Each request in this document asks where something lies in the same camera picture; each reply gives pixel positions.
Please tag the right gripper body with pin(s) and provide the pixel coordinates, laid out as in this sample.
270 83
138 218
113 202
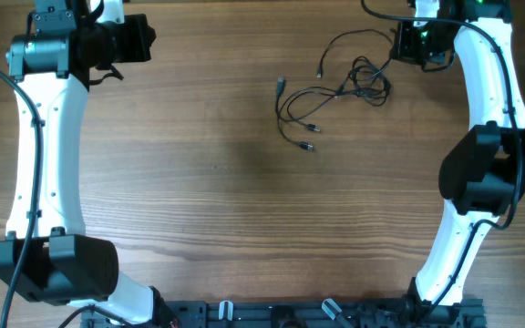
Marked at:
408 46

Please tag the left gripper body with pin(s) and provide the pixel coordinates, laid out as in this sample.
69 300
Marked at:
130 43

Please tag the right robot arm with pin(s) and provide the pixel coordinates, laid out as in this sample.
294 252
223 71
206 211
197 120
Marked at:
482 179

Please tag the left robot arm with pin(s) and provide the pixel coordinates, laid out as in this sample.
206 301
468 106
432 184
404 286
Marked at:
46 254

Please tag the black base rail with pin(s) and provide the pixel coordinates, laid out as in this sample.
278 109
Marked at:
365 314

